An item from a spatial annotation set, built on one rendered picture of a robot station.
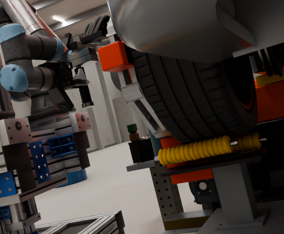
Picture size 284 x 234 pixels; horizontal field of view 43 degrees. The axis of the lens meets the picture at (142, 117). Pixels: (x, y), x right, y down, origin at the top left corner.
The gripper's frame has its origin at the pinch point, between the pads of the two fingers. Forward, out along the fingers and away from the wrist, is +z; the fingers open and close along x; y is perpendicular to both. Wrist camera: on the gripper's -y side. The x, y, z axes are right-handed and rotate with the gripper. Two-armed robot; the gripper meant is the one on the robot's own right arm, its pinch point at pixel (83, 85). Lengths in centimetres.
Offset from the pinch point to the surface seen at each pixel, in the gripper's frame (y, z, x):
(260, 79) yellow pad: -11, 63, -53
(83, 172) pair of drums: -71, 392, 303
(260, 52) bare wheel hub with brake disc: -6, 6, -62
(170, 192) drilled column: -60, 75, 11
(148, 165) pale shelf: -40, 56, 10
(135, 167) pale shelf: -40, 56, 18
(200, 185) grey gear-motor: -51, 41, -20
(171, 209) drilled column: -69, 75, 13
